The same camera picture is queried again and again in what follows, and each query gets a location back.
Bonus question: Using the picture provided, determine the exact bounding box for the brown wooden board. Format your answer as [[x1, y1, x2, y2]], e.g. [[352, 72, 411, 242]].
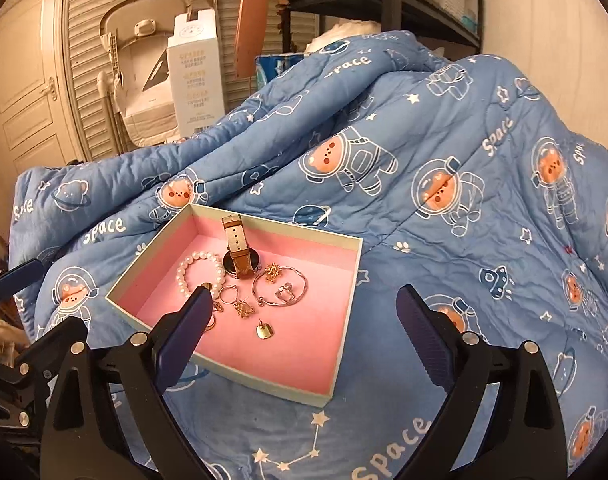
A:
[[234, 0, 269, 78]]

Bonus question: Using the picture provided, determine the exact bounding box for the white tall cardboard box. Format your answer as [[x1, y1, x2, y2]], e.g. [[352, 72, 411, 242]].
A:
[[166, 8, 225, 136]]

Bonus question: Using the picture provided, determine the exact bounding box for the gold heart charm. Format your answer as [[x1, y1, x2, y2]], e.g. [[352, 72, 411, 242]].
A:
[[256, 321, 275, 340]]

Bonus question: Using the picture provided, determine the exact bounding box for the white pearl bracelet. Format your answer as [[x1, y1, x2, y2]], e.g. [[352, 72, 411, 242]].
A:
[[175, 250, 227, 299]]

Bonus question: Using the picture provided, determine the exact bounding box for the rose gold wrist watch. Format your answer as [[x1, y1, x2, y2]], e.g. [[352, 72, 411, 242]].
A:
[[221, 214, 259, 280]]

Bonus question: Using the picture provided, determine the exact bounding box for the blue space bear quilt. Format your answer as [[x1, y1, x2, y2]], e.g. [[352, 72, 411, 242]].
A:
[[10, 31, 608, 479]]

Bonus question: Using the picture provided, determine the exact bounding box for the mint box pink lining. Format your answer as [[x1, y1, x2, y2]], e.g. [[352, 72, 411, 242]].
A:
[[106, 205, 362, 408]]

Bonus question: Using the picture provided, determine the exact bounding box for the cream baby chair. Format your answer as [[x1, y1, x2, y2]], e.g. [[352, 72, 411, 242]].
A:
[[97, 0, 192, 154]]

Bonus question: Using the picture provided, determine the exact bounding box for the white pillow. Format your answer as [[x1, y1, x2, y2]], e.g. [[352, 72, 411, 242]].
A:
[[304, 18, 382, 55]]

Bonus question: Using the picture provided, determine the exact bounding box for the white wardrobe door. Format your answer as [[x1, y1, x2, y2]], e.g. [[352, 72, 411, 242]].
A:
[[0, 0, 80, 177]]

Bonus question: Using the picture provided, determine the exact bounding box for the gold snowflake earring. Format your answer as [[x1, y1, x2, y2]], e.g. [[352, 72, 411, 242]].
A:
[[234, 300, 256, 320], [264, 263, 282, 283]]

